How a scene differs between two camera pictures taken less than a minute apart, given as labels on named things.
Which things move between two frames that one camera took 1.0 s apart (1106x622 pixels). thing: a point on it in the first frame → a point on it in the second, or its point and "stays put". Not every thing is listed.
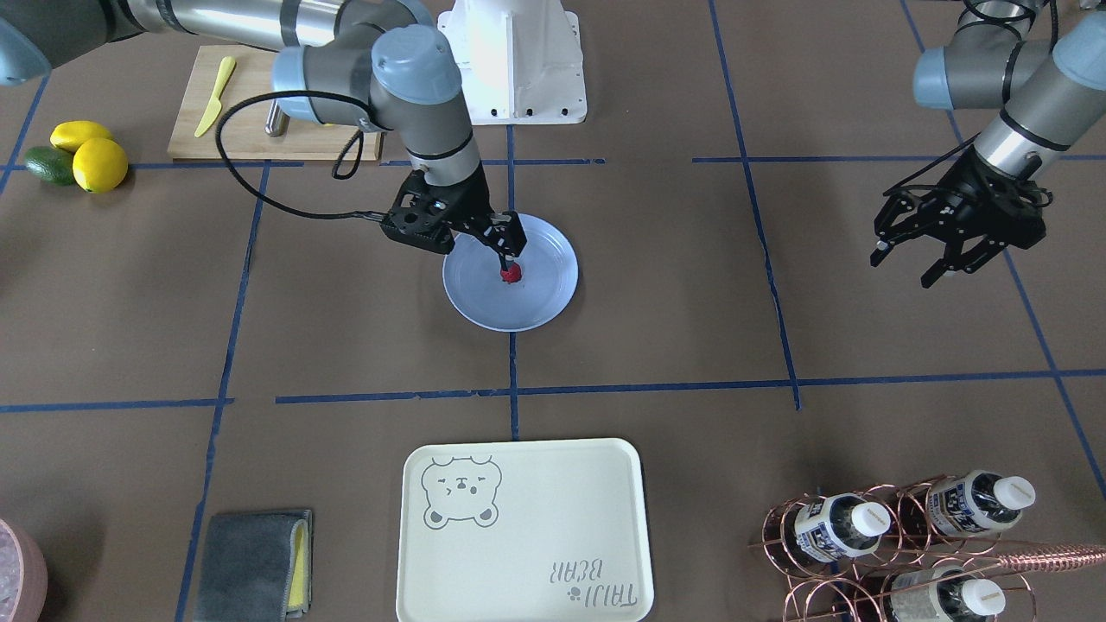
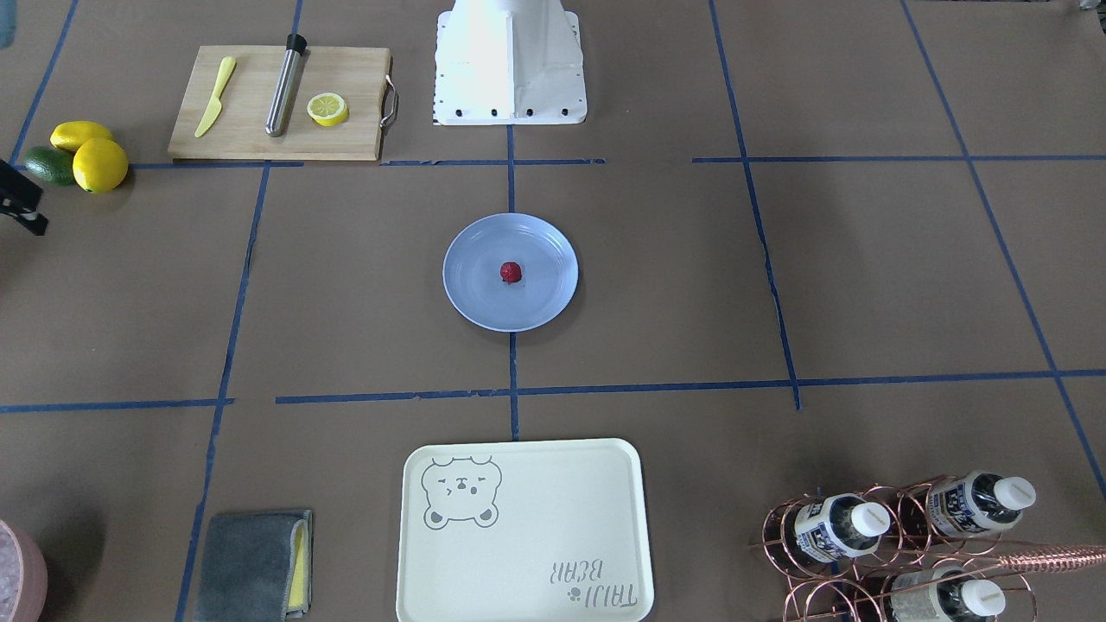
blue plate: (549, 263) stays put
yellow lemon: (100, 165) stays put
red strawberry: (511, 275) stays put
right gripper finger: (510, 233) → (34, 222)
